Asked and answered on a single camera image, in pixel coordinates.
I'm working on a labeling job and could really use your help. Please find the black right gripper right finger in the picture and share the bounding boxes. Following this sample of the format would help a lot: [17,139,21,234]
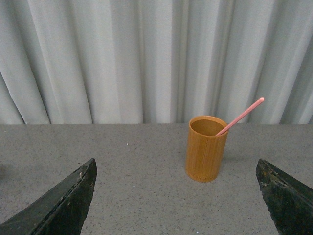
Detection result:
[256,159,313,235]

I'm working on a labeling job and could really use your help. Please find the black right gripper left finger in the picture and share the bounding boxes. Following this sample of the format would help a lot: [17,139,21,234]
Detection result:
[0,158,97,235]

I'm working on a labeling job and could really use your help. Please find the pink chopstick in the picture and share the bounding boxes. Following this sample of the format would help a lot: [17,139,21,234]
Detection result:
[216,97,265,136]

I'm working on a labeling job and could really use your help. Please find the bamboo chopstick holder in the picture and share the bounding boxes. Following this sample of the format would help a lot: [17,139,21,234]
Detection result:
[185,116,228,183]

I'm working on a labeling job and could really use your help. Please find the white curtain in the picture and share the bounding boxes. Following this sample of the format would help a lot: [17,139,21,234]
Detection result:
[0,0,313,124]

